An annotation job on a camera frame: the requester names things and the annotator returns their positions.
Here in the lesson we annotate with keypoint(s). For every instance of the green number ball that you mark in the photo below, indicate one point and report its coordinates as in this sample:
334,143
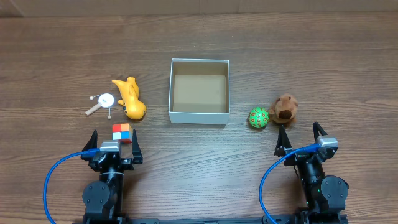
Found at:
258,117

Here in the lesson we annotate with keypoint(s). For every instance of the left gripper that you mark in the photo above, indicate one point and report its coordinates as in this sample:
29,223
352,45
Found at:
111,160

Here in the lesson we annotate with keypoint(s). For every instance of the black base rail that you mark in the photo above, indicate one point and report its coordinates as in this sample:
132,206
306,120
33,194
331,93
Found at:
205,221

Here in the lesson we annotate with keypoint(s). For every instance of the brown plush capybara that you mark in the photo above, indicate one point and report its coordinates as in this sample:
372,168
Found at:
284,109

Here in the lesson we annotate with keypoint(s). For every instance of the white wooden rattle drum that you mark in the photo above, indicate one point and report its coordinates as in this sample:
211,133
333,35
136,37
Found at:
105,100

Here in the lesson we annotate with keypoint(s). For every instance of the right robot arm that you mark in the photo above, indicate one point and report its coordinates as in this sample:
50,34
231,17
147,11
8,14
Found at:
325,194

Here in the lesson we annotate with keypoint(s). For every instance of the colourful puzzle cube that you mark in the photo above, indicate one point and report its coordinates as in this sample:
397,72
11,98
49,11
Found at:
122,133

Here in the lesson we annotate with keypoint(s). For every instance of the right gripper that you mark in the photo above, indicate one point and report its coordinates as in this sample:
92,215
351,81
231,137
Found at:
305,157

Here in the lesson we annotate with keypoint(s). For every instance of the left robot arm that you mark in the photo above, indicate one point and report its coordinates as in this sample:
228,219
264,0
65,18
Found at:
103,199

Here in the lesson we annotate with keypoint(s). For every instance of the white cardboard box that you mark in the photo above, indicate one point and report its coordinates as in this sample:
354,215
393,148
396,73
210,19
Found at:
199,91

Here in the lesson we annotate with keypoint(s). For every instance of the yellow rubber whale toy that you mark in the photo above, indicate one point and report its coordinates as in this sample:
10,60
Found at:
132,106

